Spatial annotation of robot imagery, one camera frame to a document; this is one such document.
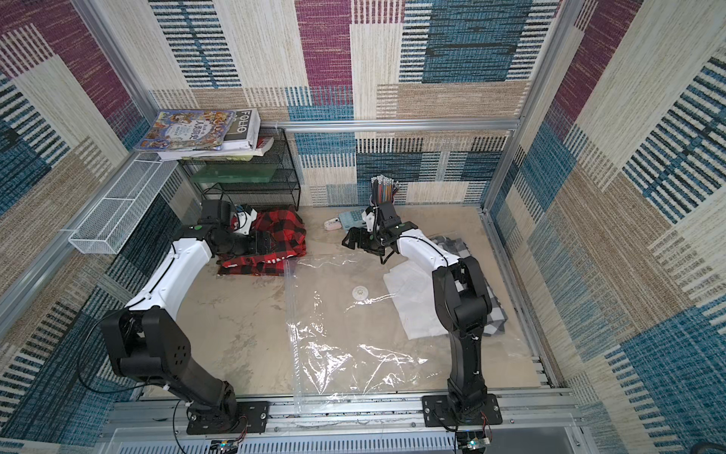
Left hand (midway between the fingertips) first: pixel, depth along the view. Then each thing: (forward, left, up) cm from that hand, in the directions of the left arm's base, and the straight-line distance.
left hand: (263, 244), depth 87 cm
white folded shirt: (-7, -46, -18) cm, 50 cm away
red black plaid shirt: (+8, -3, -6) cm, 10 cm away
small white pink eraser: (+21, -18, -15) cm, 32 cm away
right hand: (+4, -26, -5) cm, 27 cm away
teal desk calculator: (+25, -26, -16) cm, 39 cm away
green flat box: (+28, +15, +5) cm, 32 cm away
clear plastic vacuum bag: (-20, -29, -16) cm, 39 cm away
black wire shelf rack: (+35, +2, -9) cm, 36 cm away
